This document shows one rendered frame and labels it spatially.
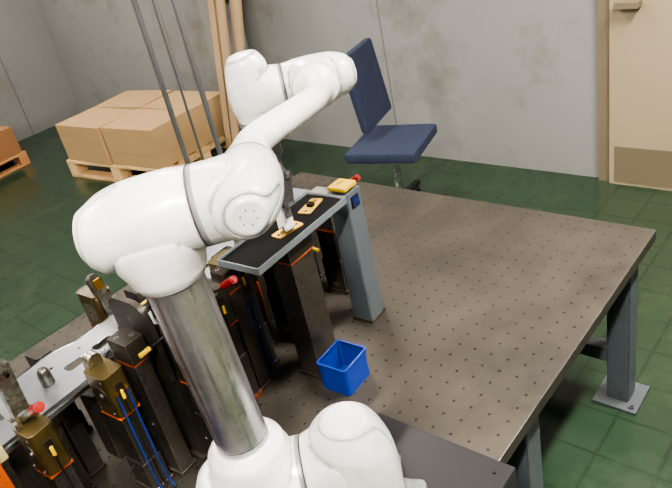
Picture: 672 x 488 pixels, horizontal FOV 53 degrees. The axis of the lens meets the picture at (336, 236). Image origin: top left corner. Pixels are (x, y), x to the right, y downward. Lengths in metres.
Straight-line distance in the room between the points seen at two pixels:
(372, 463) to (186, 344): 0.43
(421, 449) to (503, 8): 3.08
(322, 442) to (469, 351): 0.73
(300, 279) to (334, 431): 0.56
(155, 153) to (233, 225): 4.39
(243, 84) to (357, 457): 0.81
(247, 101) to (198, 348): 0.62
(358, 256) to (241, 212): 1.03
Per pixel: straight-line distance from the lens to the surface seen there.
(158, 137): 5.31
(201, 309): 1.11
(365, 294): 2.02
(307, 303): 1.79
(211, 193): 0.99
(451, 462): 1.57
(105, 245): 1.03
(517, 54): 4.25
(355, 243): 1.93
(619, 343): 2.60
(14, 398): 1.56
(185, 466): 1.81
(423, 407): 1.78
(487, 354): 1.91
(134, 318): 1.58
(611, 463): 2.59
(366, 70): 4.04
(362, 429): 1.30
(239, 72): 1.52
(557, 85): 4.21
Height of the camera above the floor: 1.94
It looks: 29 degrees down
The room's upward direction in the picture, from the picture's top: 13 degrees counter-clockwise
